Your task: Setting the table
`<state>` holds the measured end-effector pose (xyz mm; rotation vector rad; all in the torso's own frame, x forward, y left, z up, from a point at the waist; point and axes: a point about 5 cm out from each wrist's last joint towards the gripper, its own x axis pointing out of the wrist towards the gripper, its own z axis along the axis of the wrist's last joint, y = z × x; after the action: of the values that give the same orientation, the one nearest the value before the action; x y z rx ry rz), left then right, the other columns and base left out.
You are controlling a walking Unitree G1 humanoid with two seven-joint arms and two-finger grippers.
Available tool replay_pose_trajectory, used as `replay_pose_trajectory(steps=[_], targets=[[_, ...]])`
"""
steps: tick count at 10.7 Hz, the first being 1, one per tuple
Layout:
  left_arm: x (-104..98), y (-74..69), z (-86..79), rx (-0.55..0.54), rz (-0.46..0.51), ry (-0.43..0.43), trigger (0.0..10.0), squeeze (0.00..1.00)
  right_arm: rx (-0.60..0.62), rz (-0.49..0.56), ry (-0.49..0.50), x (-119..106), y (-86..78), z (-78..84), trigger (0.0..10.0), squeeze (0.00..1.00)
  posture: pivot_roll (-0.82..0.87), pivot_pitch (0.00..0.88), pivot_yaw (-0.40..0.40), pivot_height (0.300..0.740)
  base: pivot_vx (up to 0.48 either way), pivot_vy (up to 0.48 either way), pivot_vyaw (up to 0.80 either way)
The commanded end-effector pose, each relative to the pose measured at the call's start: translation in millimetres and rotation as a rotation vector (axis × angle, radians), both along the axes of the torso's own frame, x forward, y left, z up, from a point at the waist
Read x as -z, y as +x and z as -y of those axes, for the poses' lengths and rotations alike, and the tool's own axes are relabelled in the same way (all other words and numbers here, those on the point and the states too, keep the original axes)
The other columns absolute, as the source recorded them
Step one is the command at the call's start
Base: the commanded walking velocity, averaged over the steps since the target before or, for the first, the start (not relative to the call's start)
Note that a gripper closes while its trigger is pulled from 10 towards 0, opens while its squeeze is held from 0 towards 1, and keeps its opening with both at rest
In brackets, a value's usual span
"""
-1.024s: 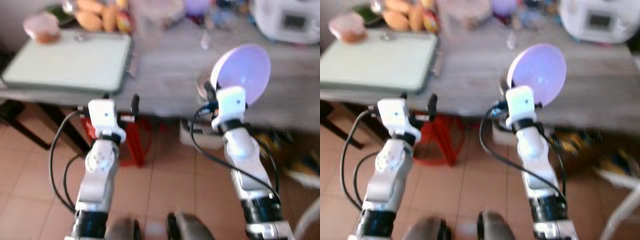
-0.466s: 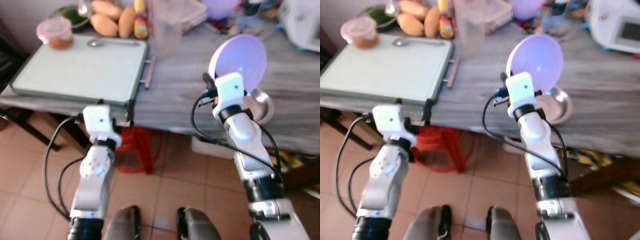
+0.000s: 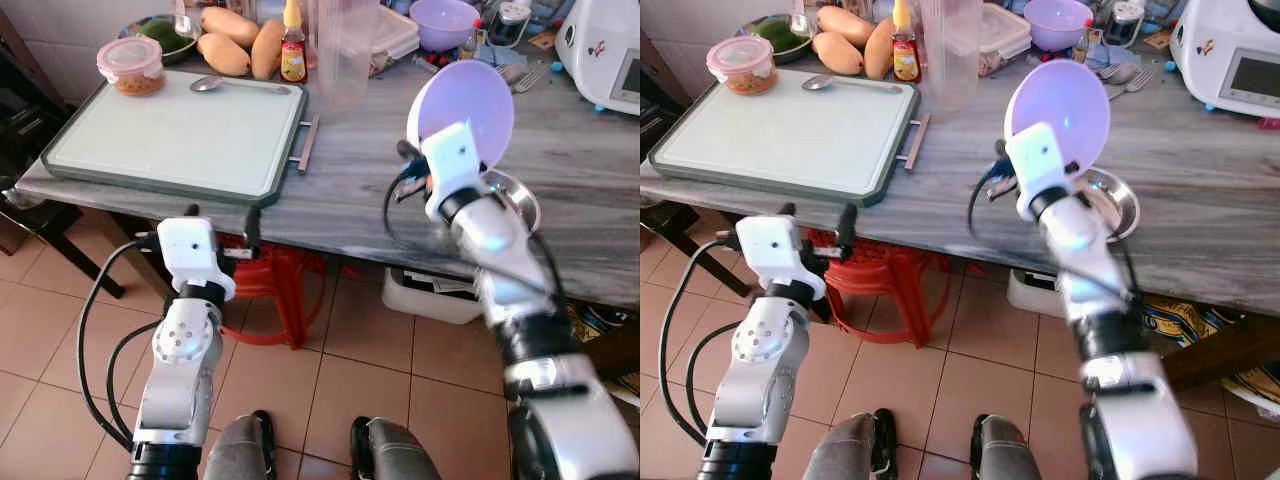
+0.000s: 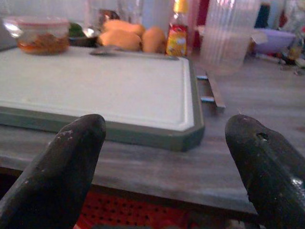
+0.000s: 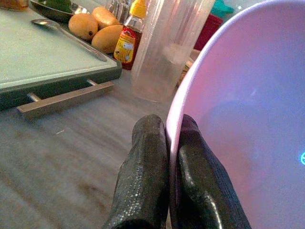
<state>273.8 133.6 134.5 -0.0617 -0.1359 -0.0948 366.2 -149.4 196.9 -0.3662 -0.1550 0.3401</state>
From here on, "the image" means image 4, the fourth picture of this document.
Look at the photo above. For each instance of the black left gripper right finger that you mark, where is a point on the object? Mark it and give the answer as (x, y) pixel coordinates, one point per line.
(269, 171)

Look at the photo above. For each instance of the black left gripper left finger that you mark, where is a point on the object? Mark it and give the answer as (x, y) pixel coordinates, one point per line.
(52, 176)

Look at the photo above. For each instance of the red perforated plastic stool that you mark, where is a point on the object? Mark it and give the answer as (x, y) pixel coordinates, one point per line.
(133, 211)

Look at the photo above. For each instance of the white cutting board green rim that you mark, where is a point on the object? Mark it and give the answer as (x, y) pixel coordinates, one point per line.
(100, 88)

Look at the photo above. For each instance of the purple plastic bowl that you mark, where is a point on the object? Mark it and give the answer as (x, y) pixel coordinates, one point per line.
(274, 40)

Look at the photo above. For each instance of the clear ribbed plastic cup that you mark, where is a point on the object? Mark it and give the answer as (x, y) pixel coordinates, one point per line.
(226, 38)

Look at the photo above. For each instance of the clear food container red lid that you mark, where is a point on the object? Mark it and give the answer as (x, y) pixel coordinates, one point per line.
(43, 35)

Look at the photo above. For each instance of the black bowl with greens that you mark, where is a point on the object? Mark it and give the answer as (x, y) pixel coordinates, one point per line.
(79, 35)

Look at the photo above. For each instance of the yellow mango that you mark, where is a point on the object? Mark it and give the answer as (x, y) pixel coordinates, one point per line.
(124, 26)
(154, 40)
(120, 39)

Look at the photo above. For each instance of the yellow red snack packet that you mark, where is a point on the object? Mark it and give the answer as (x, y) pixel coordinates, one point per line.
(176, 41)

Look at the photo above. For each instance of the clear bottle yellow cap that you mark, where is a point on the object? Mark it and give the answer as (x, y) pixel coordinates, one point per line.
(181, 12)

